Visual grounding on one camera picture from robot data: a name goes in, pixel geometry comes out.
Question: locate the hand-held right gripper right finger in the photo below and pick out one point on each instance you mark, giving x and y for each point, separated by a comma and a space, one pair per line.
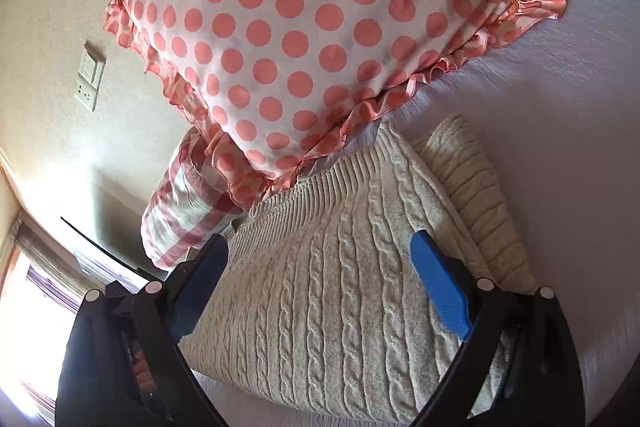
442, 284

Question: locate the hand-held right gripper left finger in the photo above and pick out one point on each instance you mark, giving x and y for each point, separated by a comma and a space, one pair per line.
192, 294

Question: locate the white wall switch panel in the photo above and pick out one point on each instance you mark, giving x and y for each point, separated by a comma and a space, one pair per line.
91, 66

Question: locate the pink polka dot pillow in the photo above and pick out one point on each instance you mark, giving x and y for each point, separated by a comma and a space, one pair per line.
320, 32

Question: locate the pink checked pillow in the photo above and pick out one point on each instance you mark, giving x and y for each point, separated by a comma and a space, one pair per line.
187, 207

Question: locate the white wall socket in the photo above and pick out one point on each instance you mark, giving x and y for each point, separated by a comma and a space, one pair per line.
85, 96

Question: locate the purple striped curtain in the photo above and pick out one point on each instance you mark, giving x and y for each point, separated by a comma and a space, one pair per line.
45, 277

